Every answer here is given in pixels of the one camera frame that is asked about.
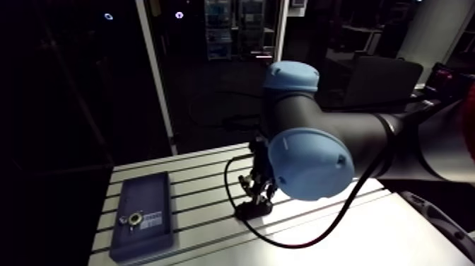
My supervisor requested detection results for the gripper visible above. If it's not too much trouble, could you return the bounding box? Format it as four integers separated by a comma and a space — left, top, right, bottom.
238, 134, 278, 206

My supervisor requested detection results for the black oval holder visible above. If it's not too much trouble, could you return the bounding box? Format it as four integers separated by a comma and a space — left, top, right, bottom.
234, 199, 274, 221

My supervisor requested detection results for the dark blue-grey tray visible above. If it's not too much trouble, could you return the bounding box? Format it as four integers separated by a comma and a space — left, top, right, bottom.
109, 170, 175, 266

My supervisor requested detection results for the dark laptop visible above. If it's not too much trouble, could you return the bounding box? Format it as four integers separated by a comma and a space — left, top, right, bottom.
341, 55, 424, 110

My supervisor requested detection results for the black cable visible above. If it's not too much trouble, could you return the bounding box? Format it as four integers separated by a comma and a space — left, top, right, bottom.
223, 148, 395, 249

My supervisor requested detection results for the white post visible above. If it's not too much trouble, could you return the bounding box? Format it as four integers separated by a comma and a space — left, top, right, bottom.
134, 0, 180, 156
274, 0, 291, 63

